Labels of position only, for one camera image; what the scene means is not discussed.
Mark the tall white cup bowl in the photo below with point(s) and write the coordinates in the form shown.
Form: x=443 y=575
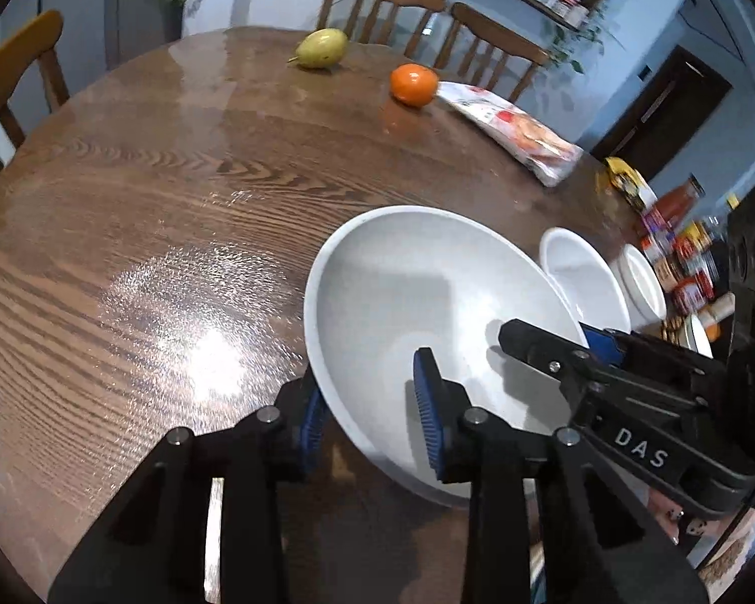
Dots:
x=641 y=289

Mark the white slim bottle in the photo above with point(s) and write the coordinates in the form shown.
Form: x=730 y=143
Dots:
x=716 y=312

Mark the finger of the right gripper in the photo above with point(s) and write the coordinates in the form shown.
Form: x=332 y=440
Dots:
x=548 y=353
x=603 y=345

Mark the grey refrigerator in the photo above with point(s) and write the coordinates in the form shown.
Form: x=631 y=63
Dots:
x=99 y=35

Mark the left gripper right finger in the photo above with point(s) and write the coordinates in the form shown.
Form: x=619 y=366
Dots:
x=441 y=405

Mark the green pear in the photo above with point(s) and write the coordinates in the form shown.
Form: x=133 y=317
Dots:
x=322 y=49

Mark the wide white bowl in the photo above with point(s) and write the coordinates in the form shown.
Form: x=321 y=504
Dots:
x=401 y=278

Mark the medium white bowl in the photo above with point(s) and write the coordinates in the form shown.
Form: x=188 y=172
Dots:
x=587 y=284

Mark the orange tangerine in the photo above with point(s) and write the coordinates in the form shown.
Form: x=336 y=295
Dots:
x=414 y=85

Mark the round wooden dining table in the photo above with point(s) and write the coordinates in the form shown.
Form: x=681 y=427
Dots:
x=156 y=235

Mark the red lid chili jar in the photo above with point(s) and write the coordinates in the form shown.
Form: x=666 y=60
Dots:
x=692 y=293

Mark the white round plate bowl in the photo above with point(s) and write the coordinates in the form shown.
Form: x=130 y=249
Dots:
x=694 y=337

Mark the white snack bag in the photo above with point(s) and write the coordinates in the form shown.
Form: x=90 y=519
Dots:
x=550 y=158

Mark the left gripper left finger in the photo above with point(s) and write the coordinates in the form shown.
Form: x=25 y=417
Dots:
x=310 y=434

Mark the wooden chair back right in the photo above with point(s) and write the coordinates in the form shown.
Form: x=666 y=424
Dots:
x=488 y=37

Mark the yellow snack packet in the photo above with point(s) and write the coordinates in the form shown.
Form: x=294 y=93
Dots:
x=630 y=183

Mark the red sauce bottle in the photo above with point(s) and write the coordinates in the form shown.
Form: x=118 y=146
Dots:
x=672 y=207

